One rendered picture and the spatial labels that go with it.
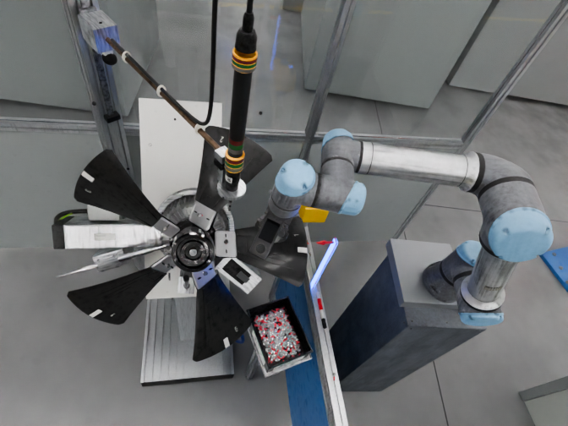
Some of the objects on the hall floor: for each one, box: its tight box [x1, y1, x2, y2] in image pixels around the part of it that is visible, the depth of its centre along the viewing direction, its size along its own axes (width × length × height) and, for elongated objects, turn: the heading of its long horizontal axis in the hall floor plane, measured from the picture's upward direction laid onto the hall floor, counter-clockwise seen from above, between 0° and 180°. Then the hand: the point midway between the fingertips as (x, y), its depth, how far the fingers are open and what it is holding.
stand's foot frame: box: [140, 272, 234, 387], centre depth 211 cm, size 62×46×8 cm
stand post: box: [175, 297, 196, 341], centre depth 173 cm, size 4×9×91 cm, turn 90°
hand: (266, 240), depth 106 cm, fingers closed
